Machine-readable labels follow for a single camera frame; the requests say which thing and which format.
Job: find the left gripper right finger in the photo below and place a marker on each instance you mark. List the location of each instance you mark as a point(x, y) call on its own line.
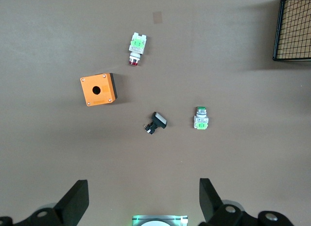
point(211, 204)

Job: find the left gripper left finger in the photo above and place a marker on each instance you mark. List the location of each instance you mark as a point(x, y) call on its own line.
point(70, 206)

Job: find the red push button switch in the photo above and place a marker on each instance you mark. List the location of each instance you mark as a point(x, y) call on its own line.
point(137, 45)

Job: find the black rectangular white-faced button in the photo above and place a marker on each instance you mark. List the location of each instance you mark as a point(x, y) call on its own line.
point(159, 119)

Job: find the brown tape patch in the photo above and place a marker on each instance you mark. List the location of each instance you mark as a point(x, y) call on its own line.
point(157, 17)

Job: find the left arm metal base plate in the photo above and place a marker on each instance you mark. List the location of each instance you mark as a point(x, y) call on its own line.
point(136, 220)

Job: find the green push button switch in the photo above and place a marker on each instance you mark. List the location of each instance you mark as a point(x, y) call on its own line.
point(201, 122)

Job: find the orange button enclosure box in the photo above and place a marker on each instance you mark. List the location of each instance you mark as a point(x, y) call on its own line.
point(105, 92)

